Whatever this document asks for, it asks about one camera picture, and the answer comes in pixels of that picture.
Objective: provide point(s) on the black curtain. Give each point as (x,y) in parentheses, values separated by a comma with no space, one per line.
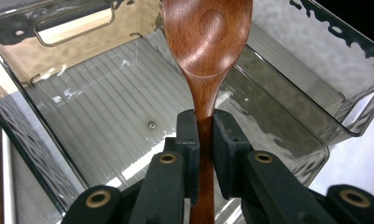
(362,15)

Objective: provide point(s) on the white chopstick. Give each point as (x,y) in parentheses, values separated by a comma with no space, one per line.
(8,186)

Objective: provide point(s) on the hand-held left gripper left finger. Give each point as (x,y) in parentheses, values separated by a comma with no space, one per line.
(189,155)

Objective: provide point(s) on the clear grey plastic bin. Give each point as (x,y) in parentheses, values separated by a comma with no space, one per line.
(299,62)
(107,102)

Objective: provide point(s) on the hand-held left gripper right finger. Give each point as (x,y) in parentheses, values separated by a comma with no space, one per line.
(228,155)

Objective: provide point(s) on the brown wooden spoon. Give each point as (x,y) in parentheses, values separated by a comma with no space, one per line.
(206,46)

